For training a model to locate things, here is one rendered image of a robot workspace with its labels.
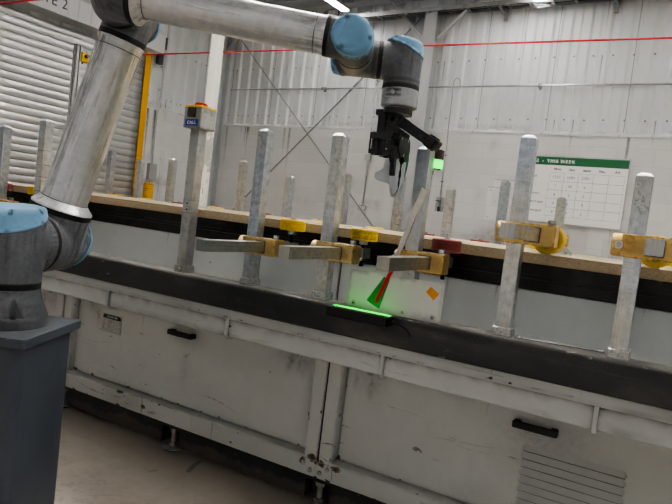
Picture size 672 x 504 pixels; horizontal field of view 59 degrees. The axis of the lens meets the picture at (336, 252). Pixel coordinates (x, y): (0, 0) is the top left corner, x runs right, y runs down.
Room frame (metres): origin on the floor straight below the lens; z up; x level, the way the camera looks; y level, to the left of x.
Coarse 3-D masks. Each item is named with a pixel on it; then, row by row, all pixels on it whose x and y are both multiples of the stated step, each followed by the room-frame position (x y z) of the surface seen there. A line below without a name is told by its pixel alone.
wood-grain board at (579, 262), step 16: (144, 208) 2.22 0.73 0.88; (160, 208) 2.19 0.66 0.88; (176, 208) 2.15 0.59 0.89; (208, 208) 2.56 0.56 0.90; (272, 224) 1.95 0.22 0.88; (320, 224) 1.94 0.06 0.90; (384, 240) 1.76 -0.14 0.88; (464, 240) 2.24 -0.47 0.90; (496, 256) 1.60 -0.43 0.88; (528, 256) 1.56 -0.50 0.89; (544, 256) 1.54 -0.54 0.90; (560, 256) 1.52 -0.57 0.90; (576, 256) 1.75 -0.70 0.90; (592, 256) 2.11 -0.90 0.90; (608, 272) 1.47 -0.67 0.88; (640, 272) 1.44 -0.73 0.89; (656, 272) 1.42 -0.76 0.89
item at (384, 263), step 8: (384, 256) 1.27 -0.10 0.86; (392, 256) 1.31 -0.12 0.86; (400, 256) 1.35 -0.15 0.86; (408, 256) 1.39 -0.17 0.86; (416, 256) 1.43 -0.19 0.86; (424, 256) 1.48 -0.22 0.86; (376, 264) 1.27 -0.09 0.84; (384, 264) 1.26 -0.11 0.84; (392, 264) 1.27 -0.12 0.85; (400, 264) 1.31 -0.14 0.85; (408, 264) 1.35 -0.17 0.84; (416, 264) 1.40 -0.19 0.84; (424, 264) 1.45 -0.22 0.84
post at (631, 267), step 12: (636, 180) 1.28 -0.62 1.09; (648, 180) 1.27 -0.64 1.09; (636, 192) 1.28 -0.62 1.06; (648, 192) 1.27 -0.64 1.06; (636, 204) 1.28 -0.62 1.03; (648, 204) 1.27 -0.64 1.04; (636, 216) 1.27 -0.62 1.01; (648, 216) 1.28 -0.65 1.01; (636, 228) 1.27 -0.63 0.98; (624, 264) 1.28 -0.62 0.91; (636, 264) 1.27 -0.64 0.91; (624, 276) 1.28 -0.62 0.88; (636, 276) 1.27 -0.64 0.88; (624, 288) 1.28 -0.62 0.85; (636, 288) 1.27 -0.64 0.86; (624, 300) 1.27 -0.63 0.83; (624, 312) 1.27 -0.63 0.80; (624, 324) 1.27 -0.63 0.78; (612, 336) 1.28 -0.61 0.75; (624, 336) 1.27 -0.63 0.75; (624, 348) 1.27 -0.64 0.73
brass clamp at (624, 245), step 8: (616, 240) 1.28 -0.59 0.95; (624, 240) 1.28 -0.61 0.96; (632, 240) 1.27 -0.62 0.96; (640, 240) 1.26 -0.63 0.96; (616, 248) 1.28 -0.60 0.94; (624, 248) 1.27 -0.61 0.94; (632, 248) 1.27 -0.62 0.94; (640, 248) 1.26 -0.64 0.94; (664, 248) 1.24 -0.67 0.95; (624, 256) 1.27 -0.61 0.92; (632, 256) 1.27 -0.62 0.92; (640, 256) 1.26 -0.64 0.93; (648, 256) 1.25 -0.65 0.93; (664, 256) 1.24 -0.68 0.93
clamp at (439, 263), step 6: (402, 252) 1.51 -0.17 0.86; (408, 252) 1.51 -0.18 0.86; (414, 252) 1.50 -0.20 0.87; (420, 252) 1.49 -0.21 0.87; (426, 252) 1.49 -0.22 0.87; (432, 258) 1.47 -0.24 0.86; (438, 258) 1.47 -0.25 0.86; (444, 258) 1.47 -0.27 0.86; (432, 264) 1.47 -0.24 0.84; (438, 264) 1.47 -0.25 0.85; (444, 264) 1.47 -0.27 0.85; (414, 270) 1.49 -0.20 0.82; (420, 270) 1.49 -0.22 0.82; (426, 270) 1.48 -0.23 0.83; (432, 270) 1.47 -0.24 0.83; (438, 270) 1.46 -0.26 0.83; (444, 270) 1.48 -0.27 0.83
